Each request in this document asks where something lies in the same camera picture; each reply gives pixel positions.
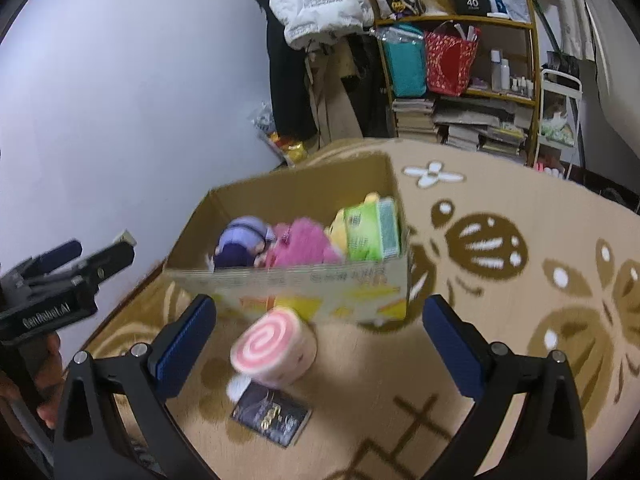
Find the green tissue packet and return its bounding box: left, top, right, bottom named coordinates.
left=342, top=197, right=403, bottom=262

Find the white puffer jacket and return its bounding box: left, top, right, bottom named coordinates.
left=269, top=0, right=376, bottom=51

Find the white metal cart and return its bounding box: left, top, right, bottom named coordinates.
left=532, top=67, right=586, bottom=181

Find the yellow plush toy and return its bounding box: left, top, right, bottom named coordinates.
left=325, top=192, right=381, bottom=256

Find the pink swirl roll plush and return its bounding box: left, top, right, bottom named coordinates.
left=230, top=308, right=318, bottom=390

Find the beige coat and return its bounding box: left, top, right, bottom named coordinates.
left=305, top=42, right=363, bottom=153

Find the beige patterned blanket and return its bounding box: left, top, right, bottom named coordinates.
left=65, top=137, right=640, bottom=480

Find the clear printed bag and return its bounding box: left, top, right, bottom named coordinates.
left=248, top=102, right=274, bottom=133

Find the teal bag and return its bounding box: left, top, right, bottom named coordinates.
left=382, top=25, right=428, bottom=98

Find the black coat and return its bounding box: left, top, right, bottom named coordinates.
left=256, top=0, right=321, bottom=141

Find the clear zip bag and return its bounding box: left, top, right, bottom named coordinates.
left=372, top=25, right=426, bottom=43

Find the purple bear plush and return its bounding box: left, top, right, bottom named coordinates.
left=260, top=217, right=346, bottom=268

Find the green and white packet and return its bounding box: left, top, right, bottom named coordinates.
left=542, top=110, right=576, bottom=146

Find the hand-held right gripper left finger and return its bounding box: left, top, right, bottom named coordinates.
left=52, top=294, right=221, bottom=480

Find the yellow snack bag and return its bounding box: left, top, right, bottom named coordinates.
left=265, top=130, right=311, bottom=166

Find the wooden shelf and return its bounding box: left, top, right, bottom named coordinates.
left=370, top=0, right=543, bottom=166

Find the pile of books and papers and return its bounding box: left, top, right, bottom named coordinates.
left=432, top=96, right=531, bottom=161

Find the dark hanging garment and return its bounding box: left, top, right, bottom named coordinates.
left=350, top=35, right=393, bottom=138

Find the stack of books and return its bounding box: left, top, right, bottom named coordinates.
left=391, top=97, right=436, bottom=143

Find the cardboard box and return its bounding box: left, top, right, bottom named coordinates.
left=165, top=152, right=413, bottom=328

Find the red patterned bag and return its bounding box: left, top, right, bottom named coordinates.
left=424, top=21, right=482, bottom=97

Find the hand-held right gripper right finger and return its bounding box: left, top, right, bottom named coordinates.
left=422, top=295, right=588, bottom=480

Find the black tissue packet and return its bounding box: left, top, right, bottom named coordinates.
left=230, top=385, right=312, bottom=448

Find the purple round plush toy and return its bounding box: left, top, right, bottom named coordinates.
left=212, top=216, right=276, bottom=271

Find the white panel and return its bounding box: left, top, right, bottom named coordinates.
left=575, top=0, right=640, bottom=201

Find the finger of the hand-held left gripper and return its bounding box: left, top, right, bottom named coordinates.
left=30, top=245, right=136, bottom=293
left=20, top=240, right=83, bottom=280

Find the person's left hand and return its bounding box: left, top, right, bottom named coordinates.
left=0, top=332, right=63, bottom=443

